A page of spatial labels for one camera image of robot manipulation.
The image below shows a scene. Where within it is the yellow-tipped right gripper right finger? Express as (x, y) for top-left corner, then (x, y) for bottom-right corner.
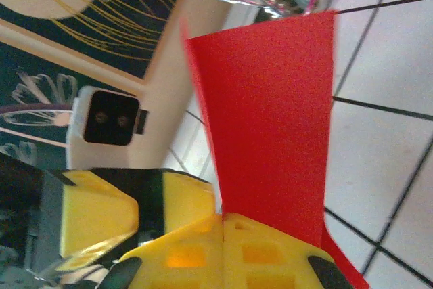
(223, 213), (352, 289)

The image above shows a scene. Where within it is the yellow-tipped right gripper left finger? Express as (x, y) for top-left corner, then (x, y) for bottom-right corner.
(104, 213), (224, 289)

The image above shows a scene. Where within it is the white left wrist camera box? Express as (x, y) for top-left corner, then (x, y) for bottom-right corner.
(66, 85), (150, 170)

